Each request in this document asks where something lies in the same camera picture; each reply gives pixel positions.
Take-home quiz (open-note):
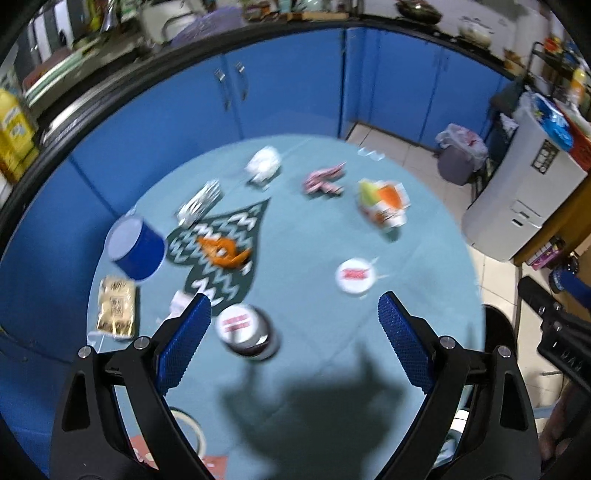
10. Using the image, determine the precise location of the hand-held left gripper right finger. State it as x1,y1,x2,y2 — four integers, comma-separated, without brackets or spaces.
378,291,542,480

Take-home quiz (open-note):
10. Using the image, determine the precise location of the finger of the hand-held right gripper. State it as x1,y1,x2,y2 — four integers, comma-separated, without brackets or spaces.
517,276,561,324
549,265,591,315

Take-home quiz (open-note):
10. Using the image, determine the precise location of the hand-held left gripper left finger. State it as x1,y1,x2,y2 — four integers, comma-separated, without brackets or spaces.
50,292,218,480

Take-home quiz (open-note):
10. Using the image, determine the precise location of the blue plastic container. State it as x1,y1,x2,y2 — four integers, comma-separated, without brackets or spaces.
105,216,167,281

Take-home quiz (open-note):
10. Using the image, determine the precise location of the pink white wrapper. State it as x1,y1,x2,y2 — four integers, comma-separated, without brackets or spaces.
302,162,348,198

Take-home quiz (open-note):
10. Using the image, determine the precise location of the person's right hand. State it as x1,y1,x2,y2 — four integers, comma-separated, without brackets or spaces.
539,383,591,472

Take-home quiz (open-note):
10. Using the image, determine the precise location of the small white paper scrap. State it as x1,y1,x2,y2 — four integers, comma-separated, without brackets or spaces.
167,290,195,320

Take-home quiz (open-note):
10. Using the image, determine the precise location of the dark jar with white lid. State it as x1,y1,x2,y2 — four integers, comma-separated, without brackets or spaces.
215,304,280,361

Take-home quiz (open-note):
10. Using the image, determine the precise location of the yellow snack packet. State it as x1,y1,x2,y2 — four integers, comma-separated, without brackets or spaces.
96,276,140,341

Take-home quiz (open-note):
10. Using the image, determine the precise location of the white round lid red label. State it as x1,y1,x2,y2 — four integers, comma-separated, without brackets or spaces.
335,257,376,296

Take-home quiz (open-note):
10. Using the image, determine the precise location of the orange peel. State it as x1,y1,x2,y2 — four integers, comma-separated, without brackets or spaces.
196,234,253,269

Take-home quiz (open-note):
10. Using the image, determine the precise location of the white tape roll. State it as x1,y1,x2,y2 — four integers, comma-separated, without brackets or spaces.
168,407,207,459

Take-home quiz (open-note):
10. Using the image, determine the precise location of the white floor appliance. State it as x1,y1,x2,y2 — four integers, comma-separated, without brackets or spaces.
462,105,588,262

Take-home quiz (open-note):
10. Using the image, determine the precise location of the silver blister pack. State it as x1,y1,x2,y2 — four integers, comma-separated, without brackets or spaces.
177,179,223,228

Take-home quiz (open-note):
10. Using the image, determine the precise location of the orange green snack packet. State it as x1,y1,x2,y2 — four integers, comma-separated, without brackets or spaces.
358,179,411,230

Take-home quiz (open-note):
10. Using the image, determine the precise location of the grey bin with plastic bag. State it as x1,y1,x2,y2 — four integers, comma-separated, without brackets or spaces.
436,123,489,186

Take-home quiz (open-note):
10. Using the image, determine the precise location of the blue white packet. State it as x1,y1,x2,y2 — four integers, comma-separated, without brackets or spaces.
526,92,574,149

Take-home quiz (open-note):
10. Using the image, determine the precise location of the white crumpled tissue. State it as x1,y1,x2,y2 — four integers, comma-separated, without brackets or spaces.
245,147,283,189

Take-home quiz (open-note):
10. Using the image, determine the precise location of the black metal rack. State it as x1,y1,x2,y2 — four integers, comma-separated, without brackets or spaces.
530,41,591,118

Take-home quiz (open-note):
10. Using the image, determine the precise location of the black kitchen countertop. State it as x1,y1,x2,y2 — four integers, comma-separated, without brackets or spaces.
0,16,522,241

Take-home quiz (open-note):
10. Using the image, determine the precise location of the yellow oil bottle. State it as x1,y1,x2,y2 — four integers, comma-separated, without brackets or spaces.
0,88,40,184

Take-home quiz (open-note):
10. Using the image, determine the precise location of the white pot with lid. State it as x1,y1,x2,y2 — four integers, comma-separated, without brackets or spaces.
457,16,494,48

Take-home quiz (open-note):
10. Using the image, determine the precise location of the blue kitchen cabinet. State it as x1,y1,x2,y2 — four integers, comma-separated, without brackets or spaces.
0,25,515,384

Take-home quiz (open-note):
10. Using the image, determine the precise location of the purple plastic bag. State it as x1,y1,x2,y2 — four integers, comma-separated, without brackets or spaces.
171,11,246,48

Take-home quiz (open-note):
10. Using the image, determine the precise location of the black wok with lid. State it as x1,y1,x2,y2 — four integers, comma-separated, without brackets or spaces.
396,0,443,25

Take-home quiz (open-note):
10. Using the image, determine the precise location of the white kettle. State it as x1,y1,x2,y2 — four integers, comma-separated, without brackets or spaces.
139,0,205,45

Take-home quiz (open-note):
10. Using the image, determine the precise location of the silver cabinet handle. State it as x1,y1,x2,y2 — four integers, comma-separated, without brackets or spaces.
234,62,249,101
214,68,228,112

